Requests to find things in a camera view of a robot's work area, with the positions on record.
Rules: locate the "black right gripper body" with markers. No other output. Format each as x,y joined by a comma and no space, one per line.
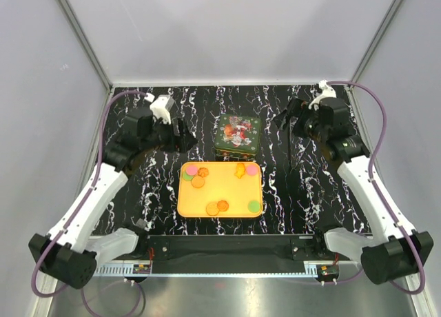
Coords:
306,124

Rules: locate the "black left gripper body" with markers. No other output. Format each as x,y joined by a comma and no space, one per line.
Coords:
162,136

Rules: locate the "green christmas cookie tin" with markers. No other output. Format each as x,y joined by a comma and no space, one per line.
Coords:
223,154

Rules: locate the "gold tin lid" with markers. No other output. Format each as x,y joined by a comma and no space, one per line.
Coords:
238,133

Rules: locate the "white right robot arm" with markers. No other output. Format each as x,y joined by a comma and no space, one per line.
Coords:
395,248

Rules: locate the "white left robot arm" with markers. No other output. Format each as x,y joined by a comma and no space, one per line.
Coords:
66,252

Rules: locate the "pink sandwich cookie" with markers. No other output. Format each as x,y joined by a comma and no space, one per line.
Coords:
251,170
192,170

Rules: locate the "orange swirl butter cookie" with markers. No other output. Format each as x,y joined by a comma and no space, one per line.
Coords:
203,172

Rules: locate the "green sandwich cookie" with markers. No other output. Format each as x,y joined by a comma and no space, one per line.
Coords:
254,207
187,177

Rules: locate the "large round dotted biscuit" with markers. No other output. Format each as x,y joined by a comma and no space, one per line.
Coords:
198,181

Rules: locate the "yellow plastic tray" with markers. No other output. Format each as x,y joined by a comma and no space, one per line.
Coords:
220,184

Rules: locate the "orange chick cookie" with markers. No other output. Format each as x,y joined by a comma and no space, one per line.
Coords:
240,170

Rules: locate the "pink sandwich cookie right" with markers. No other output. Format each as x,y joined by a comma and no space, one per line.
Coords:
251,170

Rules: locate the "round dotted biscuit lower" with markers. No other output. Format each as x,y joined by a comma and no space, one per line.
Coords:
212,209

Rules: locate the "orange swirl cookie lower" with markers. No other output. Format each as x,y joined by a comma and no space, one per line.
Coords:
223,206

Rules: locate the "green sandwich cookie right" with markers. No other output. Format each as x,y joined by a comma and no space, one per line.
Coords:
254,207

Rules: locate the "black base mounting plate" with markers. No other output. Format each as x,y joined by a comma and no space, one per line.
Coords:
233,254

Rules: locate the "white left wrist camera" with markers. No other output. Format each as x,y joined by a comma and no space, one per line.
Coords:
161,107

